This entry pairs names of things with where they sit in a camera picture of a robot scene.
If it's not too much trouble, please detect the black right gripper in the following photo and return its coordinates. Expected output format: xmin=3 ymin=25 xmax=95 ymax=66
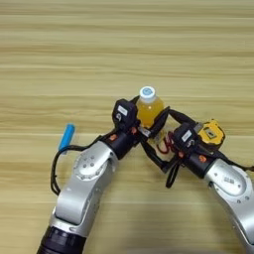
xmin=140 ymin=108 xmax=217 ymax=181

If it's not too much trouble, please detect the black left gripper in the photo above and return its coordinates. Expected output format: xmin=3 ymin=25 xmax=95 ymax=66
xmin=99 ymin=95 xmax=172 ymax=161

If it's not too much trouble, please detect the orange juice bottle white cap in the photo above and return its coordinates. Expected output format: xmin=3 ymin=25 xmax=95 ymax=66
xmin=136 ymin=85 xmax=166 ymax=131

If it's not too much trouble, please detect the yellow tape measure black strap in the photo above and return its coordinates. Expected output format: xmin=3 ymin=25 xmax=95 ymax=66
xmin=165 ymin=118 xmax=227 ymax=190

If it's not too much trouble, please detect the blue marker pen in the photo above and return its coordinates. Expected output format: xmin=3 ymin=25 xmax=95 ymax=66
xmin=58 ymin=123 xmax=76 ymax=156

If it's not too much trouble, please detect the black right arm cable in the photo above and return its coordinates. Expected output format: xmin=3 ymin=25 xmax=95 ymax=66
xmin=216 ymin=150 xmax=254 ymax=174

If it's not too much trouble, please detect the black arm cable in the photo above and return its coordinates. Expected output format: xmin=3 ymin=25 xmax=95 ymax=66
xmin=216 ymin=150 xmax=254 ymax=174
xmin=50 ymin=134 xmax=104 ymax=196

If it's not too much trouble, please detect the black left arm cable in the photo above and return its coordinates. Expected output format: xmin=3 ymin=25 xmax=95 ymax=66
xmin=50 ymin=134 xmax=104 ymax=196

